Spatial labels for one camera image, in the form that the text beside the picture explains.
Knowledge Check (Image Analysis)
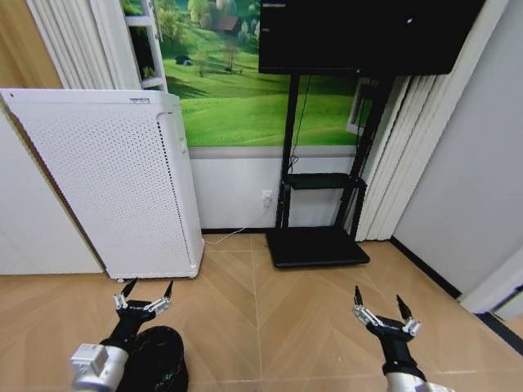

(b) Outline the light wooden wall panel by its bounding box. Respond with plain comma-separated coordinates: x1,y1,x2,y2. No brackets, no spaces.
0,0,64,90

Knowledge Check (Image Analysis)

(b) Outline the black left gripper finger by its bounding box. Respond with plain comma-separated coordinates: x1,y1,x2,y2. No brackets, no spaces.
146,280,175,318
113,277,139,314

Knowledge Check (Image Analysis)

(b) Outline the green landscape wall poster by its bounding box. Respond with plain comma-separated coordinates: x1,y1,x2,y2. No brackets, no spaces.
120,0,371,149

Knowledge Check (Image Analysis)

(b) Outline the black television screen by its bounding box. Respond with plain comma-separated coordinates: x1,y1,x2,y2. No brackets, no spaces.
257,0,488,77

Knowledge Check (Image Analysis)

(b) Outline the white pleated curtain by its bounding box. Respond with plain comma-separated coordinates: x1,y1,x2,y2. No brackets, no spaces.
354,0,512,243
25,0,143,91

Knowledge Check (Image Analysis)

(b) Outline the white window frame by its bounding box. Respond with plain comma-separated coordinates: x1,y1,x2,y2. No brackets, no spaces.
124,0,169,91

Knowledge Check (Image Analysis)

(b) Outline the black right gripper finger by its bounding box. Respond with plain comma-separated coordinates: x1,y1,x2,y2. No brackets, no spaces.
351,285,379,328
395,294,422,337

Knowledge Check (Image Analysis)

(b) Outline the white perforated air purifier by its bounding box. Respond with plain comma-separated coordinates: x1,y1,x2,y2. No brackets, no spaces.
0,87,206,283

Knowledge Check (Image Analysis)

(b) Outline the white power cable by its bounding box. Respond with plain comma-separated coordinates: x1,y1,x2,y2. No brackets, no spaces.
202,203,270,247

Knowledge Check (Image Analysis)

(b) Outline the thin black hanging cable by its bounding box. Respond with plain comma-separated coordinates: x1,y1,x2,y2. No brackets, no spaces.
287,74,312,173

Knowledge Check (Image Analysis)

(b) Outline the black television floor stand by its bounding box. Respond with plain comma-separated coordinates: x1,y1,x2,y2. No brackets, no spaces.
264,72,396,270

